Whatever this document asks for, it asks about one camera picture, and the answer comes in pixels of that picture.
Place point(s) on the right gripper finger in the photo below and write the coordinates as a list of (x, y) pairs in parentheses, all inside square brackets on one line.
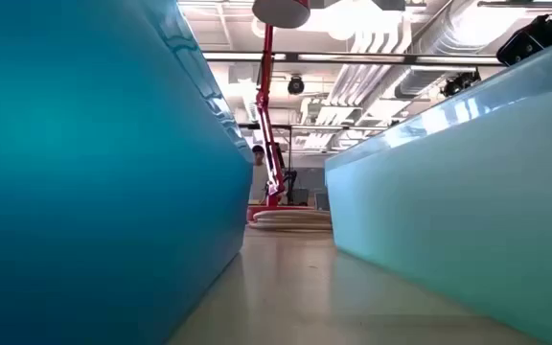
[(462, 83)]

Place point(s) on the translucent light green tray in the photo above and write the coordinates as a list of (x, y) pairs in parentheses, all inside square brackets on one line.
[(472, 201)]

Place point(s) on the red desk lamp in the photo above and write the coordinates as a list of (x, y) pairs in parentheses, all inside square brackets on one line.
[(267, 110)]

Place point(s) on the person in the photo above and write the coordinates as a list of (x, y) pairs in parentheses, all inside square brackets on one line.
[(258, 177)]

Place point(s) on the dark blue plastic tray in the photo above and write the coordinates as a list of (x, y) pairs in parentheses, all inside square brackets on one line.
[(89, 167)]

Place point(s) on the silver ventilation duct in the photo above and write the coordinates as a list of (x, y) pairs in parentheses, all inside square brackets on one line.
[(429, 57)]

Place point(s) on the black metal rig frame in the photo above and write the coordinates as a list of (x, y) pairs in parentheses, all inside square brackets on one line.
[(352, 58)]

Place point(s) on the black overhead camera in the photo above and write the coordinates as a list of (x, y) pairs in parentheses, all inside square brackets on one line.
[(295, 85)]

